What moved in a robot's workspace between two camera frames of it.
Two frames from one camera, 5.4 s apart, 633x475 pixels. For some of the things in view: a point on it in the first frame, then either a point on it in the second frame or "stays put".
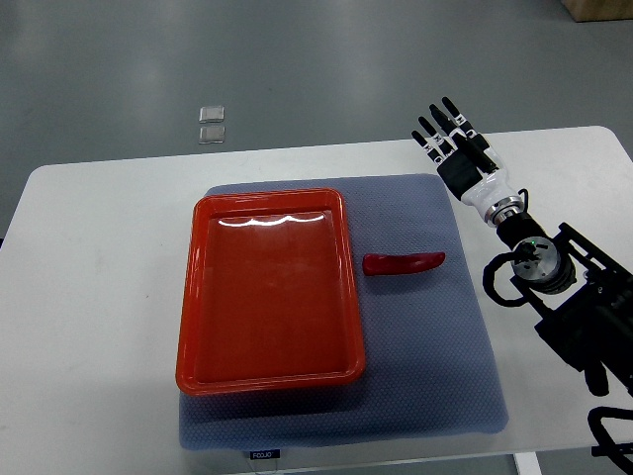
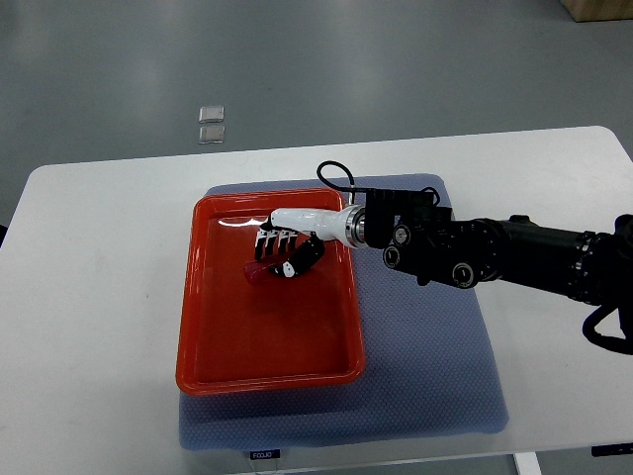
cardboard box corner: [598, 10] stays put
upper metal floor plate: [212, 114] stays put
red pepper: [385, 264] to [259, 273]
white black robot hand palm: [490, 194] to [331, 225]
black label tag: [265, 454] stays put
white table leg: [527, 463] stays put
